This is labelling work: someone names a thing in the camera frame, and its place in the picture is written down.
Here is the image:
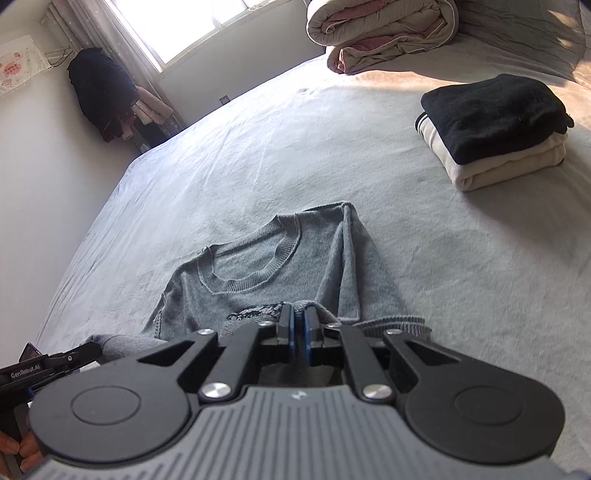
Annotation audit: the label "grey knit sweater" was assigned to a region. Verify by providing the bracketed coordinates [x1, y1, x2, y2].
[85, 200, 432, 365]

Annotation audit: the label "pink hanging clothes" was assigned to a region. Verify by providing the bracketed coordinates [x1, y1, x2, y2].
[122, 85, 174, 139]

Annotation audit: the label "quilted padded headboard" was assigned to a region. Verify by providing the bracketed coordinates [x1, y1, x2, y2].
[443, 0, 591, 86]

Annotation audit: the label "white lace curtain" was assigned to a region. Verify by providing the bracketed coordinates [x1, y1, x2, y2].
[51, 0, 185, 134]

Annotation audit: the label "dark hanging clothes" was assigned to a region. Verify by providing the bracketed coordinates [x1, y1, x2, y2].
[68, 47, 139, 144]

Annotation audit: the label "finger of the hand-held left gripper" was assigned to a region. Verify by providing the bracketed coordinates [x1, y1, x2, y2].
[45, 344, 101, 374]

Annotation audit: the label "black wall cables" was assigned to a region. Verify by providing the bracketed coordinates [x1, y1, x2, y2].
[45, 42, 77, 66]

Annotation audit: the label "folded beige pink quilt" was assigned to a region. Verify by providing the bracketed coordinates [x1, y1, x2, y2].
[306, 0, 462, 75]

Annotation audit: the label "folded beige garment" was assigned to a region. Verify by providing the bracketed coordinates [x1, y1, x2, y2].
[414, 111, 568, 192]

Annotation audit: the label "printed white appliance cover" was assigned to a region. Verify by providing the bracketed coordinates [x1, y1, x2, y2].
[0, 34, 51, 97]

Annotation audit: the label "bed with grey sheet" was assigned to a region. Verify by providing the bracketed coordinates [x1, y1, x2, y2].
[34, 46, 591, 472]

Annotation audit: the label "person's left hand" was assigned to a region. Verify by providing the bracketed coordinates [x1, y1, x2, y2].
[0, 428, 43, 472]

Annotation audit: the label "folded black garment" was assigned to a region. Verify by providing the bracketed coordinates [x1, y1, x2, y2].
[421, 74, 574, 164]

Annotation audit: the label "window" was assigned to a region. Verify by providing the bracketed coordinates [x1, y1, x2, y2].
[104, 0, 305, 72]

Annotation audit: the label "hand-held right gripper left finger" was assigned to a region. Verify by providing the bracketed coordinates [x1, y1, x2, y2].
[137, 302, 296, 403]

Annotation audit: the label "wall radiator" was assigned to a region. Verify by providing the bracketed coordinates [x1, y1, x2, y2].
[41, 0, 77, 35]

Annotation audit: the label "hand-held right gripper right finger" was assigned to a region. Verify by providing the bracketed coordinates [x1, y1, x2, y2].
[302, 305, 462, 403]

